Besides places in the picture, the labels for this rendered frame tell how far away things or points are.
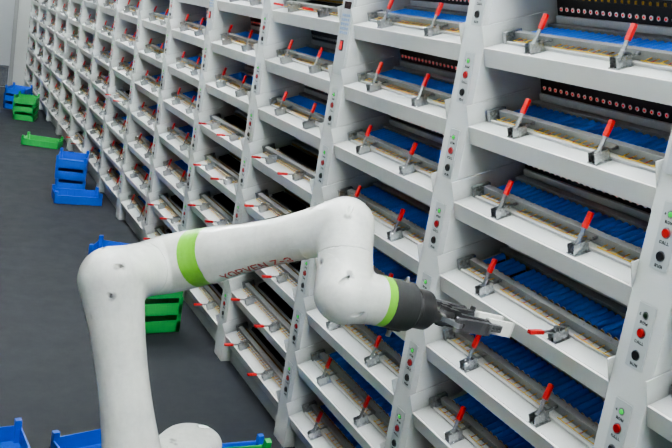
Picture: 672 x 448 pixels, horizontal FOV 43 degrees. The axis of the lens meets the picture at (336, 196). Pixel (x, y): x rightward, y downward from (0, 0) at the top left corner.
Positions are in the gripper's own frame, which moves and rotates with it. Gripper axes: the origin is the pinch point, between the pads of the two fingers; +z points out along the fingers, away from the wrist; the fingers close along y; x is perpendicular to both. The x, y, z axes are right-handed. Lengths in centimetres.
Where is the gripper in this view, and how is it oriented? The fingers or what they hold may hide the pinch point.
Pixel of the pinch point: (493, 324)
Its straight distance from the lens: 172.4
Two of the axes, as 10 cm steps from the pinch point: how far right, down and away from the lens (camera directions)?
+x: 3.2, -9.4, -1.2
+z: 8.5, 2.3, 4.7
